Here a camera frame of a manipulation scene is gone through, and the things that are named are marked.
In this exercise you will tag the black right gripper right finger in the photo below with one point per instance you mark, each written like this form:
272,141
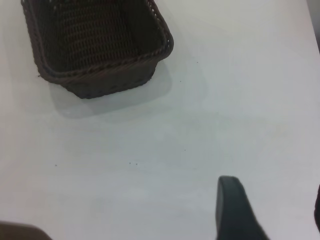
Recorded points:
318,207

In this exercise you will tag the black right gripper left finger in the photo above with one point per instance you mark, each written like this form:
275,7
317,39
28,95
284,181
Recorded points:
232,212

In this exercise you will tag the dark brown woven basket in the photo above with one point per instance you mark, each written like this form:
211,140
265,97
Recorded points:
100,37

